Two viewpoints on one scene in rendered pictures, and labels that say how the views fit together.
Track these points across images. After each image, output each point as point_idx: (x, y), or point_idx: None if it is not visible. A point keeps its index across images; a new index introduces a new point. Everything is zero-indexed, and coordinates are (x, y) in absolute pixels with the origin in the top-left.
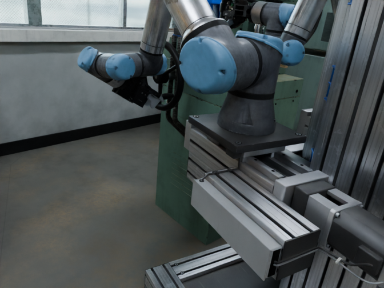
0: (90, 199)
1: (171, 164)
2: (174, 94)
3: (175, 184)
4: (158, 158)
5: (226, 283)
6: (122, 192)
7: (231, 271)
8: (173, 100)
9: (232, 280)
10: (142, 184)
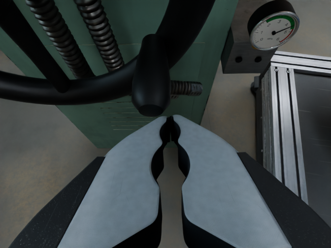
0: (24, 217)
1: (102, 115)
2: (84, 12)
3: (123, 128)
4: (68, 117)
5: (328, 209)
6: (46, 169)
7: (312, 189)
8: (168, 61)
9: (325, 199)
10: (49, 135)
